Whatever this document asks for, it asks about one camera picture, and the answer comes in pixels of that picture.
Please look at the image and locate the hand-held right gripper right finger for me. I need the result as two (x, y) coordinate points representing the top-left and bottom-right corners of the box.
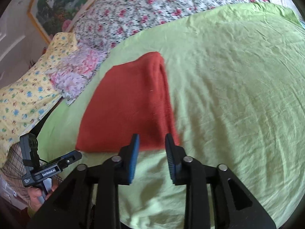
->
(165, 134), (277, 229)

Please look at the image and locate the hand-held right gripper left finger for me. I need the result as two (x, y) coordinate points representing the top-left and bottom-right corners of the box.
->
(27, 134), (140, 229)

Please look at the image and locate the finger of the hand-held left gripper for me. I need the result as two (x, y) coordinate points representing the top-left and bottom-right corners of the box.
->
(59, 150), (83, 170)

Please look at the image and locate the orange knitted sweater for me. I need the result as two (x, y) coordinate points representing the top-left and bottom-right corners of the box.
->
(75, 52), (181, 153)

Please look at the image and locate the person's left hand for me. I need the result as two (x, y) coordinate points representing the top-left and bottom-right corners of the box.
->
(28, 182), (59, 211)

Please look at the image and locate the plaid cloth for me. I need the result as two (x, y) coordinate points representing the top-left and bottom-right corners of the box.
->
(0, 142), (65, 197)

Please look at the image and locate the yellow printed pillow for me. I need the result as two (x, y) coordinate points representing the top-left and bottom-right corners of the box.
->
(0, 32), (79, 169)

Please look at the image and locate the green bed sheet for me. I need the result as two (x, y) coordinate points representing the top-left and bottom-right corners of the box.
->
(26, 1), (305, 229)

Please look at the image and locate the pastel floral cloth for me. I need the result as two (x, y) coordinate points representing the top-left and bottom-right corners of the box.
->
(46, 42), (109, 106)

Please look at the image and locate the gold framed painting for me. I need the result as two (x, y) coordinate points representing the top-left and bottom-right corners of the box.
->
(27, 0), (120, 44)

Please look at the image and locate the white floral quilt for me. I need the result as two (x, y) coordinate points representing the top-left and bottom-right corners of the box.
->
(71, 0), (271, 53)

